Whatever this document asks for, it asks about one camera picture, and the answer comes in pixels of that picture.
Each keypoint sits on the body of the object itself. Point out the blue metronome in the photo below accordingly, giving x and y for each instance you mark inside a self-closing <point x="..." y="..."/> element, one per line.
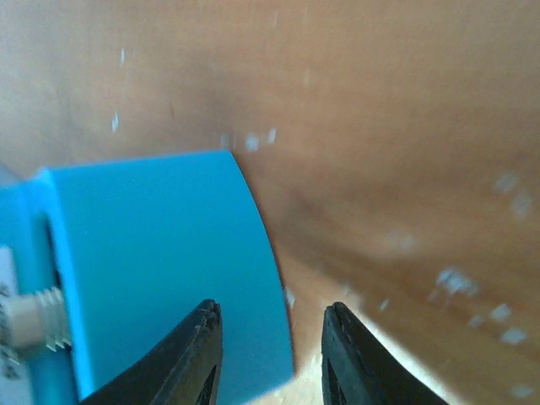
<point x="100" y="262"/>

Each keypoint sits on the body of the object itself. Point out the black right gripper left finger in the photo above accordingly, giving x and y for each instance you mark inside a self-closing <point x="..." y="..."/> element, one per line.
<point x="183" y="368"/>

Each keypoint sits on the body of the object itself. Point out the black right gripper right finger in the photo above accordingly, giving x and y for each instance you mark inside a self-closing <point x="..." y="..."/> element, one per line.
<point x="357" y="369"/>

